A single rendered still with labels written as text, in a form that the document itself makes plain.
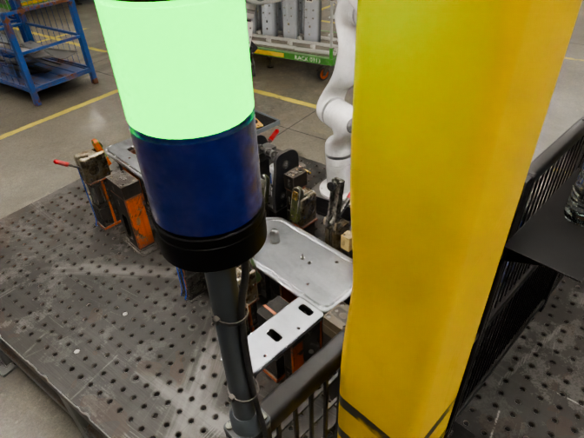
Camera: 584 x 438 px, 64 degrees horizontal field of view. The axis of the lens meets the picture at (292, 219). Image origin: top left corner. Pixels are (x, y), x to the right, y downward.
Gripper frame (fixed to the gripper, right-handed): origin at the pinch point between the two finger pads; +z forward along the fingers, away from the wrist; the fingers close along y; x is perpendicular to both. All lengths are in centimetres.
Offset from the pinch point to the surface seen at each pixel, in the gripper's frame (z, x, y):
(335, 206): 26, 52, -20
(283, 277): 46, 59, -3
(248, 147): -23, 128, 58
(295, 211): 38, 35, -19
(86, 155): 55, -40, 36
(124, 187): 55, -13, 26
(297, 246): 43, 49, -13
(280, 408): 6, 126, 46
